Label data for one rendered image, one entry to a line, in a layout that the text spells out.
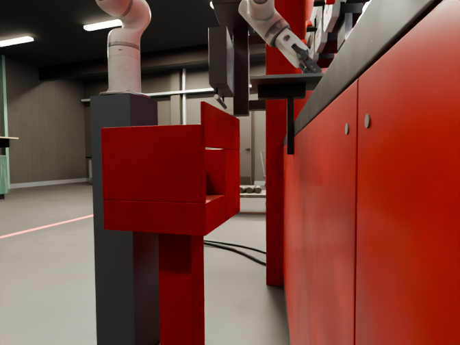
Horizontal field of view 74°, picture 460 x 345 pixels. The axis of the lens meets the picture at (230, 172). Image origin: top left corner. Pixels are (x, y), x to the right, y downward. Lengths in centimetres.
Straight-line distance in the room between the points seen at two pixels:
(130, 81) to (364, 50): 107
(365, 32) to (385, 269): 17
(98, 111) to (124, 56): 23
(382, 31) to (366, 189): 10
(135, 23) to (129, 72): 22
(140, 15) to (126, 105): 39
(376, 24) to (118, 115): 104
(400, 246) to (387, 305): 4
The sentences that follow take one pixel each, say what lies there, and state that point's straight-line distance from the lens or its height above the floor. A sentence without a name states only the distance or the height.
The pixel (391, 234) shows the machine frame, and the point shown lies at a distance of 20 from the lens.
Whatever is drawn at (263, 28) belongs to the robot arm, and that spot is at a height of 116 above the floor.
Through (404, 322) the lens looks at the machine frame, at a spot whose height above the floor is 68.
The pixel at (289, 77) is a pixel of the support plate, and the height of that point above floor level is 99.
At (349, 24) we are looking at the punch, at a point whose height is 114.
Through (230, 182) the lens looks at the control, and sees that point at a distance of 53.
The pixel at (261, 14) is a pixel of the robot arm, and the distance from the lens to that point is 100.
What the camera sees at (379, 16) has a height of 85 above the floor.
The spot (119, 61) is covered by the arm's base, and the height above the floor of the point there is 112.
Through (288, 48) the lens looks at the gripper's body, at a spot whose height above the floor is 109.
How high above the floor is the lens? 76
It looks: 3 degrees down
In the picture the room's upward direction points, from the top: straight up
